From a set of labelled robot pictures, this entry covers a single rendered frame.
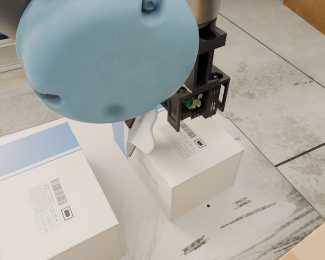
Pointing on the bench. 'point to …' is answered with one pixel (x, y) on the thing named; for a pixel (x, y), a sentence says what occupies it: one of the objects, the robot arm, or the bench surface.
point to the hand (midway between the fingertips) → (168, 133)
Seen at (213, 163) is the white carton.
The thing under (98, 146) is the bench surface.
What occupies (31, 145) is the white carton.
